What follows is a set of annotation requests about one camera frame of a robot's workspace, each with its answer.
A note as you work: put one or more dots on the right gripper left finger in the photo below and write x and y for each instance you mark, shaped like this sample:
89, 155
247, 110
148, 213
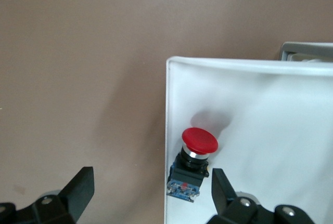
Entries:
75, 190

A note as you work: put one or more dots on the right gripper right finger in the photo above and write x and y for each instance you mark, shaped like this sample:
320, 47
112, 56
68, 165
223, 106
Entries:
223, 198

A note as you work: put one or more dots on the red mushroom push button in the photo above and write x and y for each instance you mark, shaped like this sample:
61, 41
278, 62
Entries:
200, 139

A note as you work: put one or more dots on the white plastic tray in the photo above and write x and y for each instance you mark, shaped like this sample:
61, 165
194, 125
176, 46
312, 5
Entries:
273, 130

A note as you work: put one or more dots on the white drawer cabinet grey frame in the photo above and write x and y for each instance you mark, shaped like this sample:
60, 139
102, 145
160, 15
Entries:
307, 47

